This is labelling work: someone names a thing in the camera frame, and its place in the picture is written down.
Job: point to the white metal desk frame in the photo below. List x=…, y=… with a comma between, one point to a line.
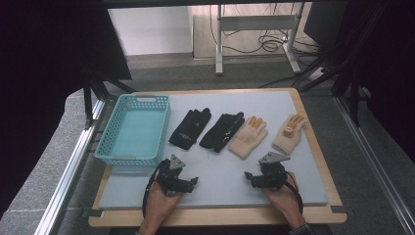
x=257, y=23

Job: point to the black metal stand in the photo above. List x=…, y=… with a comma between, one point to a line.
x=354, y=98

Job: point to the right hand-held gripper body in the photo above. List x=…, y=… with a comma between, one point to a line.
x=272, y=176

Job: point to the grey foam mat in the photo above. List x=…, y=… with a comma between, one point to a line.
x=221, y=176

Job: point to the person's right hand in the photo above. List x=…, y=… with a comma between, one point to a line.
x=287, y=202

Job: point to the white panel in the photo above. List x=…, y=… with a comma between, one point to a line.
x=150, y=29

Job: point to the black tripod stand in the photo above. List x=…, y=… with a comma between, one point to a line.
x=88, y=98

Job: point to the aluminium rail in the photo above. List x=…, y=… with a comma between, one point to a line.
x=68, y=176
x=375, y=166

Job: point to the person's left hand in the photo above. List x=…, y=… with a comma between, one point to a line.
x=160, y=205

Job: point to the black glove with triangle mark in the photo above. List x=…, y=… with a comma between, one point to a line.
x=189, y=129

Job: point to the teal plastic basket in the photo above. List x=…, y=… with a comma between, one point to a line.
x=137, y=130

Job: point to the white power strip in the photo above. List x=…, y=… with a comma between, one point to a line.
x=317, y=73

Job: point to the black curtain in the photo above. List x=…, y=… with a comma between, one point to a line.
x=39, y=81
x=391, y=65

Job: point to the cream glove with orange fingertips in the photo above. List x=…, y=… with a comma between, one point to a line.
x=288, y=138
x=248, y=137

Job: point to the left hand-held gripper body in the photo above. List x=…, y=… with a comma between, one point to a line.
x=171, y=179

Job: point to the dark monitor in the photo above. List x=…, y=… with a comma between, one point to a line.
x=323, y=23

